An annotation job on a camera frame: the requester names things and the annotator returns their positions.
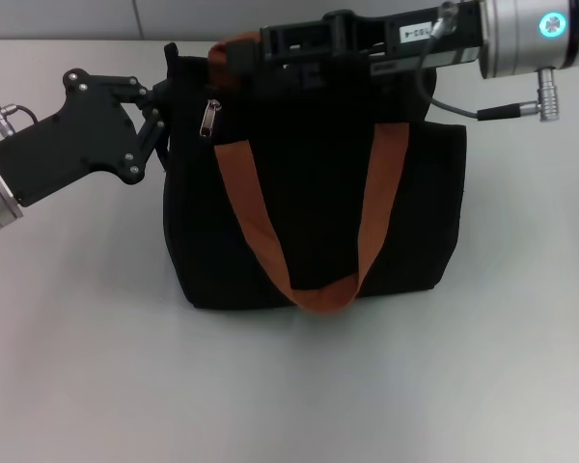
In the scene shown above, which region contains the left arm cable with connector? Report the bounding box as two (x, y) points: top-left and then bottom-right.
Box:
(0, 102), (41, 131)

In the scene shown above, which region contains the silver zipper pull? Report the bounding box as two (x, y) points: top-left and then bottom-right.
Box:
(200, 98), (223, 139)

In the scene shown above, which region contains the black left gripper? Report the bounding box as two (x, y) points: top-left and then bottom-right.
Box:
(0, 68), (175, 208)

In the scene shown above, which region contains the black bag with orange handles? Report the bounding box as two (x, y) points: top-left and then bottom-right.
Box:
(161, 33), (468, 315)

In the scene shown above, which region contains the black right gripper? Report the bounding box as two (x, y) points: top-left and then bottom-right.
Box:
(227, 1), (487, 93)

